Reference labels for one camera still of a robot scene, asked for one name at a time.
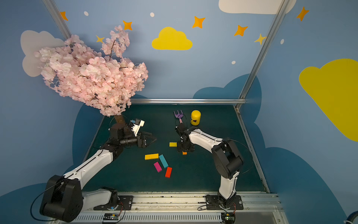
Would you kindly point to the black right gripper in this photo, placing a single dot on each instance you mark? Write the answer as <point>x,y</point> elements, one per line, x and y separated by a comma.
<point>183,148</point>

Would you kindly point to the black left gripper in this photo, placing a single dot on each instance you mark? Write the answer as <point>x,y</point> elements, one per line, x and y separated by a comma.
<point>141,140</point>

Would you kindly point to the long yellow block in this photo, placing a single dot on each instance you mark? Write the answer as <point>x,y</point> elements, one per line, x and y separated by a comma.
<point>151,156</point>

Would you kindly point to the teal block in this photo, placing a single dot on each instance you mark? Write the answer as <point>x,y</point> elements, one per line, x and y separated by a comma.
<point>163,161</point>

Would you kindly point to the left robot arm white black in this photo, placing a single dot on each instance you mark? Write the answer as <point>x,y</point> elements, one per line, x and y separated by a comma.
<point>63,198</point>

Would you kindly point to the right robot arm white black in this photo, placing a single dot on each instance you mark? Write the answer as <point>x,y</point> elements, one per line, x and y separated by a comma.
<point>226,156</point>

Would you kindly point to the purple pink toy rake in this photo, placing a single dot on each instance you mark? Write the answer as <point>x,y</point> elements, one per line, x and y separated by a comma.
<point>179,115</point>

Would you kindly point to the yellow plastic jar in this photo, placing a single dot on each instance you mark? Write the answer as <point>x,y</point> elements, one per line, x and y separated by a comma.
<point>195,117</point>

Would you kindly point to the magenta block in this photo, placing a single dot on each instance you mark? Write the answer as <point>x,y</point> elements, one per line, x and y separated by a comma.
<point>157,167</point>

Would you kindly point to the red block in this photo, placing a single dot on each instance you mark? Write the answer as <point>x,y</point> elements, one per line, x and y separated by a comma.
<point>168,172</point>

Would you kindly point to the pink blossom artificial tree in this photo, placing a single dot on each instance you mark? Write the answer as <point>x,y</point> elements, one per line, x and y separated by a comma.
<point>104,80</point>

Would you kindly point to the right green circuit board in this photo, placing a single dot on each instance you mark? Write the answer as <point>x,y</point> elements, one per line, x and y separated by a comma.
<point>228,218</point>

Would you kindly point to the green circuit board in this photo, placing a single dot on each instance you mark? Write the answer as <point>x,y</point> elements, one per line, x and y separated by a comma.
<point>228,218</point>
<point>111,217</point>

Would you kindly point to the left green circuit board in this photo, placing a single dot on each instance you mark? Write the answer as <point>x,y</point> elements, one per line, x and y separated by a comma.
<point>111,217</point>

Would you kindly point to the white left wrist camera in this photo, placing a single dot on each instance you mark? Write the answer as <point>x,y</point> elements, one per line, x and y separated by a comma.
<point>136,125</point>

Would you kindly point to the horizontal aluminium rail back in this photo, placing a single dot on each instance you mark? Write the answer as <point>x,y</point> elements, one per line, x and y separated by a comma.
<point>188,101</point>

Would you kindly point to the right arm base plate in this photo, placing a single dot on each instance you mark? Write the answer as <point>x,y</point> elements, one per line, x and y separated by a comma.
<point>215,202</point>

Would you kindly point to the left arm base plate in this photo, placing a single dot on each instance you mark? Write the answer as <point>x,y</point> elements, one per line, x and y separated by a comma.
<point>121,203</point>

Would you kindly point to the aluminium front rail bed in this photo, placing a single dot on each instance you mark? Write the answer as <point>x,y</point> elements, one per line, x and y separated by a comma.
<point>190,208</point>

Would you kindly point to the aluminium corner post left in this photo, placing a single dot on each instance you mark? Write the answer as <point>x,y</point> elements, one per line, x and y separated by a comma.
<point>57,17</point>

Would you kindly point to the aluminium corner post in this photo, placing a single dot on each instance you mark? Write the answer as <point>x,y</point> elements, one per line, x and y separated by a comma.
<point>57,17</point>
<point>277,21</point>

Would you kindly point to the aluminium corner post right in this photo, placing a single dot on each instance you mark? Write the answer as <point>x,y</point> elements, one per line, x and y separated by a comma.
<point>277,21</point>

